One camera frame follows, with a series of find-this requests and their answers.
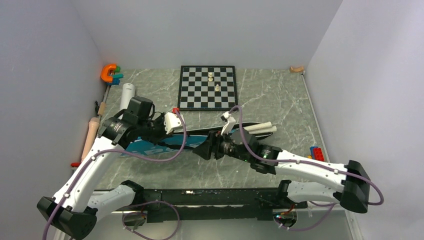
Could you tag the small wooden arch block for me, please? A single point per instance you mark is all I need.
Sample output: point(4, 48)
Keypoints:
point(296, 69)

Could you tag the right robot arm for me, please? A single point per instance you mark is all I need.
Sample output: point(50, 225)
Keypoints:
point(345, 184)

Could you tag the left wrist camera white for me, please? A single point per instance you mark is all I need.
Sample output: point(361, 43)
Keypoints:
point(172, 122)

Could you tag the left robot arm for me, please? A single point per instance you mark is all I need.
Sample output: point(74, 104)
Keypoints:
point(73, 209)

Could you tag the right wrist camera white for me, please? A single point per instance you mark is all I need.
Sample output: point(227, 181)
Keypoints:
point(229, 121)

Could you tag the beige cylinder handle tool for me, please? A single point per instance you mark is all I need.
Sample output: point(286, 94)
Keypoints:
point(93, 126)

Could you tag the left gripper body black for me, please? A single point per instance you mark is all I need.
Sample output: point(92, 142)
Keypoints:
point(153, 128)

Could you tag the orange C-shaped toy block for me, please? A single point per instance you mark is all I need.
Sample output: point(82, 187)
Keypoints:
point(107, 72)

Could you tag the teal green toy blocks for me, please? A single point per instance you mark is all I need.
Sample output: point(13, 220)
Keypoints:
point(116, 76)

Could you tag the white shuttlecock tube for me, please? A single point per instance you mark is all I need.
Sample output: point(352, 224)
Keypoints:
point(128, 92)

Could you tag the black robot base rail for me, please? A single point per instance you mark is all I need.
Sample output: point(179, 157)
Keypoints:
point(212, 204)

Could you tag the red blue toy bricks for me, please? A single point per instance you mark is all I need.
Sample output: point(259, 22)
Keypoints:
point(316, 153)

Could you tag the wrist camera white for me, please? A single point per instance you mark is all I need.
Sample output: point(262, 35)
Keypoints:
point(172, 122)
point(229, 121)

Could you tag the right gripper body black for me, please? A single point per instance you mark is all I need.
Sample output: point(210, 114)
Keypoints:
point(224, 145)

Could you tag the black white chessboard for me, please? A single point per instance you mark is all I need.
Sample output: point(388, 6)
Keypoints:
point(196, 93)

